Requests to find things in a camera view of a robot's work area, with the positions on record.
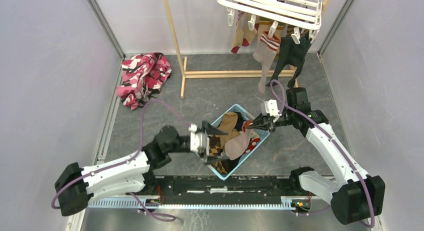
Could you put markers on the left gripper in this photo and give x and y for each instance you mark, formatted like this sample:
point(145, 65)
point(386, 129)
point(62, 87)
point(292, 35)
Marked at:
point(210, 129)

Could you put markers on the navy blue sock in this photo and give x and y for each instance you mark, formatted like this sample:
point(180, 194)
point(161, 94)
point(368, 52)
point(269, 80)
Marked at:
point(242, 124)

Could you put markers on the light blue cable tray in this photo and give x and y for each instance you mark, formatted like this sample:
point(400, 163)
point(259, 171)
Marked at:
point(133, 203)

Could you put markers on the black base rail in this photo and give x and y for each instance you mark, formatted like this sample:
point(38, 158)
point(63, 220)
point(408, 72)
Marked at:
point(235, 190)

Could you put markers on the pink camouflage cloth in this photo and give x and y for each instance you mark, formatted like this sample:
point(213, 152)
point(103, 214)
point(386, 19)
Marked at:
point(143, 76)

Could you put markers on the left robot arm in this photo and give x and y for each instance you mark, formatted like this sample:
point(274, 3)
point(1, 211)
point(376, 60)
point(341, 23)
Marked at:
point(77, 186)

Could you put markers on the red santa sock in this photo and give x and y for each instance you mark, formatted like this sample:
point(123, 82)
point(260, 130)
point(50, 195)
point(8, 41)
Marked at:
point(254, 140)

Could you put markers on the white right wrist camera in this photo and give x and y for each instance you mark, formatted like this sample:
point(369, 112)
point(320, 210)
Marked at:
point(270, 108)

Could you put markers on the beige pink sock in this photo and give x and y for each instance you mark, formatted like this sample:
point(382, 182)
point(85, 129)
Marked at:
point(265, 53)

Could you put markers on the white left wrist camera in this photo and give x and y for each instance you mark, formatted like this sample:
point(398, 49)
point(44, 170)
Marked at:
point(195, 138)

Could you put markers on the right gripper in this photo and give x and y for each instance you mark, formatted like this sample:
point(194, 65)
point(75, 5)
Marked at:
point(263, 122)

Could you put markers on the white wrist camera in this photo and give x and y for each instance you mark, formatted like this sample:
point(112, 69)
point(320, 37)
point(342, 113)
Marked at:
point(270, 108)
point(195, 138)

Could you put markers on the black sock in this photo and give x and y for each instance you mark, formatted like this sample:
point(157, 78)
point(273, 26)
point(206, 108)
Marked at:
point(283, 57)
point(297, 56)

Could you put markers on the brown yellow checked sock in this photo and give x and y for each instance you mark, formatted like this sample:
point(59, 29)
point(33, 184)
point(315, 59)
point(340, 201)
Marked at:
point(216, 150)

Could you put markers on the red purple striped sock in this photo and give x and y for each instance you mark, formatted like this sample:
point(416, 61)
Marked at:
point(243, 35)

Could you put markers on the wooden hanger stand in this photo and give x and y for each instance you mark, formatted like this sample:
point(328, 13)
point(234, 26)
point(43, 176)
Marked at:
point(183, 61)

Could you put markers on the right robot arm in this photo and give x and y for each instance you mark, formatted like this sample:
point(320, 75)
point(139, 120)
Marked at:
point(353, 194)

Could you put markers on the tan ribbed sock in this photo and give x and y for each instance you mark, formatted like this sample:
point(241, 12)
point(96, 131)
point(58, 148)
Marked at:
point(227, 124)

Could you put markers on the light blue laundry basket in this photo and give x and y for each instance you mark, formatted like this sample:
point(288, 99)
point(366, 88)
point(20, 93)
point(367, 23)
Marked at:
point(234, 164)

